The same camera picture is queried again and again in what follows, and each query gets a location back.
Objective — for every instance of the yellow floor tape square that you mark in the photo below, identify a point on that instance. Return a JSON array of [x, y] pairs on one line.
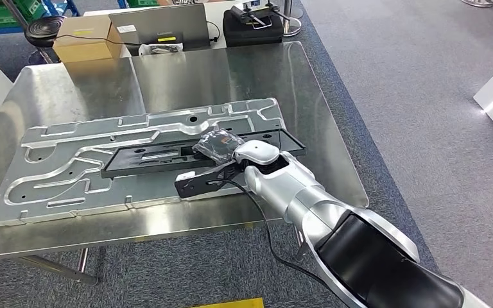
[[229, 303]]

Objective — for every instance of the black plastic plate bracket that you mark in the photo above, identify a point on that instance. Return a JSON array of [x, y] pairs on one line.
[[144, 163]]

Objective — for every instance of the steel stanchion post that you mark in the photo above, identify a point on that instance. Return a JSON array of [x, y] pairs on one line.
[[292, 21]]

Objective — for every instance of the clear plastic bag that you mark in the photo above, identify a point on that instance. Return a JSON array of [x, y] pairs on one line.
[[161, 48]]

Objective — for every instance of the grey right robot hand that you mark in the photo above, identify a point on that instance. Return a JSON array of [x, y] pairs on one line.
[[219, 144]]

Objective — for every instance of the green plastic crate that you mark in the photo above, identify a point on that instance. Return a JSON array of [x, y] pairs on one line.
[[4, 12]]

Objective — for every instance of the brown cardboard box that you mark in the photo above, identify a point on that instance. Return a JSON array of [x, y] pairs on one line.
[[85, 40]]

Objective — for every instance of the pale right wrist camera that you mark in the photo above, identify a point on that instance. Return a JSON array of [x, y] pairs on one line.
[[185, 175]]

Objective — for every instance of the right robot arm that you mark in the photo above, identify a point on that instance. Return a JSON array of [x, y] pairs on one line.
[[314, 204]]

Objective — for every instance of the stainless steel workbench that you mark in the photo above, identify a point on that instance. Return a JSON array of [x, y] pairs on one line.
[[229, 76]]

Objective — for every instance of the silver grooved metal plate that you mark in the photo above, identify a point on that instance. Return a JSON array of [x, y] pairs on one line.
[[59, 187]]

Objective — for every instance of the silver round metal base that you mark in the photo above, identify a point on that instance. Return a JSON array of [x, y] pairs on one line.
[[478, 2]]

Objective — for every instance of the black round stool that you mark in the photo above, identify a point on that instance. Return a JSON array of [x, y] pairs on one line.
[[44, 29]]

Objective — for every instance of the black equipment case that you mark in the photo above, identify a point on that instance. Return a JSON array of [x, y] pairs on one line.
[[253, 29]]

